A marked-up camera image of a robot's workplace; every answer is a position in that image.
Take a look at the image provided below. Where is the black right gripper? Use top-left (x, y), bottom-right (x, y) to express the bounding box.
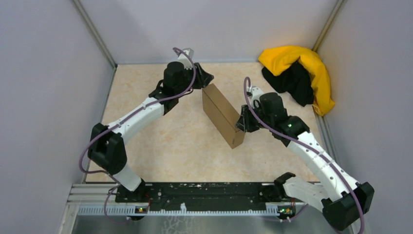
top-left (235, 102), bottom-right (273, 133)

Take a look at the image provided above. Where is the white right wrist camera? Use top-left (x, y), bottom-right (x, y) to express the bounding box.
top-left (246, 86), bottom-right (264, 108)

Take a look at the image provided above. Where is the yellow cloth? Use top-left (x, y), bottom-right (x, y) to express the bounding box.
top-left (258, 45), bottom-right (335, 116)

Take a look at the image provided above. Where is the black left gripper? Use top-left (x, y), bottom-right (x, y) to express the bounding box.
top-left (176, 62), bottom-right (214, 96)

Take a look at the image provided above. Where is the aluminium frame rail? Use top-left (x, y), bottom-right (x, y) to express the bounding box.
top-left (59, 182), bottom-right (359, 234)

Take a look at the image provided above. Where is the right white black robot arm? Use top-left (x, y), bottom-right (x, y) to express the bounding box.
top-left (236, 86), bottom-right (375, 232)

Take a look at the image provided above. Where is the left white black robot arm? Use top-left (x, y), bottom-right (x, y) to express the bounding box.
top-left (87, 61), bottom-right (214, 202)

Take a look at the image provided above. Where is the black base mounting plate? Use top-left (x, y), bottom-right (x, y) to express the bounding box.
top-left (115, 182), bottom-right (299, 213)

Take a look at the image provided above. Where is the black cloth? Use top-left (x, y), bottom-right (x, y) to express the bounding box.
top-left (262, 61), bottom-right (314, 107)

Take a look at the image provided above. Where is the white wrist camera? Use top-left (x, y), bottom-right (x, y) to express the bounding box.
top-left (177, 48), bottom-right (194, 70)
top-left (246, 86), bottom-right (264, 108)

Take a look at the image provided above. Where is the brown cardboard box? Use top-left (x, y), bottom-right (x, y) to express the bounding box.
top-left (202, 83), bottom-right (245, 149)

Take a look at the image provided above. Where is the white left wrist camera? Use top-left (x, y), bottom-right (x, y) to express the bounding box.
top-left (177, 48), bottom-right (194, 70)

